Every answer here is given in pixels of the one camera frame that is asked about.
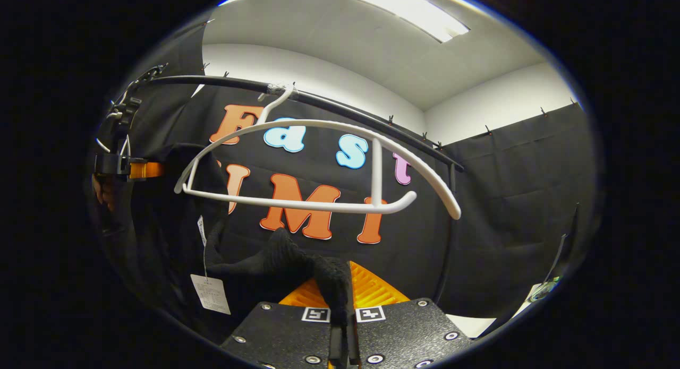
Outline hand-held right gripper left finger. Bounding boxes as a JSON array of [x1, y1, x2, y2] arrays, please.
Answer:
[[220, 278, 333, 369]]

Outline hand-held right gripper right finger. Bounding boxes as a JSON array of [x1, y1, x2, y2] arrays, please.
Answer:
[[348, 260, 472, 369]]

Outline black knit garment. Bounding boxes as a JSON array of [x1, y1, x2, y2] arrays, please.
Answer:
[[120, 142, 355, 359]]

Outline white plastic clothes hanger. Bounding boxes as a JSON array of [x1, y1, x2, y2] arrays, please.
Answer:
[[174, 84, 462, 221]]

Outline pale round object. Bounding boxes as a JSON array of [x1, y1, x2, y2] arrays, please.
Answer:
[[529, 276, 562, 302]]

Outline black clothes rack rail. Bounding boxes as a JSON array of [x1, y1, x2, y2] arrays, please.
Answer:
[[114, 74, 464, 306]]

